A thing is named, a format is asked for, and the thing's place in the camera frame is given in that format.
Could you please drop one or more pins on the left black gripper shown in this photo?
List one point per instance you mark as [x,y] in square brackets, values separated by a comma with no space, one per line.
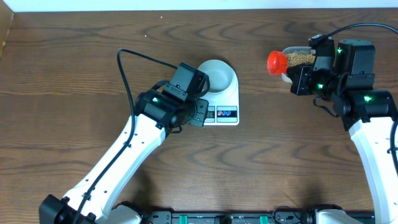
[197,120]

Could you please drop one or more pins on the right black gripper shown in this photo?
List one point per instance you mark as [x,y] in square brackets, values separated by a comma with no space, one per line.
[298,87]

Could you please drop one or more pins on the red plastic measuring scoop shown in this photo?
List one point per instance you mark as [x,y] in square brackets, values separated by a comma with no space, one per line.
[277,63]

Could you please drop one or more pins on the grey round bowl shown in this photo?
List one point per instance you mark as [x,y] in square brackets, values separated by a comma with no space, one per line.
[221,75]

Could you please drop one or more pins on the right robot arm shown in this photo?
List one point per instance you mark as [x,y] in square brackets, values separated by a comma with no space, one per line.
[343,74]

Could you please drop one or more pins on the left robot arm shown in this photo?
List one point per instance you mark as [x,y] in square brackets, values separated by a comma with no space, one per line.
[156,115]

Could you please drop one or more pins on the white digital kitchen scale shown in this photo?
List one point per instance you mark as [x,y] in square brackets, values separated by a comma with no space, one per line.
[223,108]

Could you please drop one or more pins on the soybeans pile in container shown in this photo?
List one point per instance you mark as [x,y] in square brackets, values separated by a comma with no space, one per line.
[296,59]

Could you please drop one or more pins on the clear plastic soybean container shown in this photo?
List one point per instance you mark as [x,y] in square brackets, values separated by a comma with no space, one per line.
[299,50]

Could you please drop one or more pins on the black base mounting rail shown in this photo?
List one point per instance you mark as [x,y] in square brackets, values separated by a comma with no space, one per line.
[167,217]

